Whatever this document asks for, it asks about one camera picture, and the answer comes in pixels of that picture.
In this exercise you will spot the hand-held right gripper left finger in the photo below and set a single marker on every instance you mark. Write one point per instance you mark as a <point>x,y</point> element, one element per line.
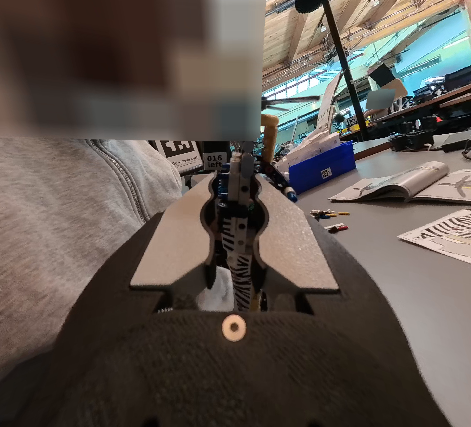
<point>173,243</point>

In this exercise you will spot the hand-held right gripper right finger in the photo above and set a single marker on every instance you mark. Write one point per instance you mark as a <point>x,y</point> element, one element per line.
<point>294,246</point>

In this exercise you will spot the lego helicopter model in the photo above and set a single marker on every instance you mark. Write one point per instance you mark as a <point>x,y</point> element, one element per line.
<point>241,184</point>

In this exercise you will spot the lego instruction booklet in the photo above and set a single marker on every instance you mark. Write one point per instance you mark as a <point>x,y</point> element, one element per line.
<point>397,184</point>

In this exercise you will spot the pile of mixed lego pieces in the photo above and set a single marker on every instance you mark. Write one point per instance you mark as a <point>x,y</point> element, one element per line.
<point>323,212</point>

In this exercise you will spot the black framed sign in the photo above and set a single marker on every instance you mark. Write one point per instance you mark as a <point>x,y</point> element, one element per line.
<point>178,149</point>

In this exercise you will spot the blue plastic bin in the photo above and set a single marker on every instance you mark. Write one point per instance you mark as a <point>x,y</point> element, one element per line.
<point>312,173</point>

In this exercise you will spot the grey zip hoodie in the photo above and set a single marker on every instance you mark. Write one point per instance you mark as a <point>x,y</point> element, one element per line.
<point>55,232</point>

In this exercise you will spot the clipped printed sheet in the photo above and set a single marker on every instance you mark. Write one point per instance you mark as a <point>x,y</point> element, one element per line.
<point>327,103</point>

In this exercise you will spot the zebra striped sticker sheet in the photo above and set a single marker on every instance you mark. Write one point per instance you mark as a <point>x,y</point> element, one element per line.
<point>441,235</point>

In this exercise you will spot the black charging dock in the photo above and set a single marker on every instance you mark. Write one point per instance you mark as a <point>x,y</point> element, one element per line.
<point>412,136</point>

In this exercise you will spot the black board book stand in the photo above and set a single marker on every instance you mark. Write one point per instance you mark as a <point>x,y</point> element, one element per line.
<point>384,77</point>

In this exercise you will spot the black power adapter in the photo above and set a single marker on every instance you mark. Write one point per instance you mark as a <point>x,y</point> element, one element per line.
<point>456,141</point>

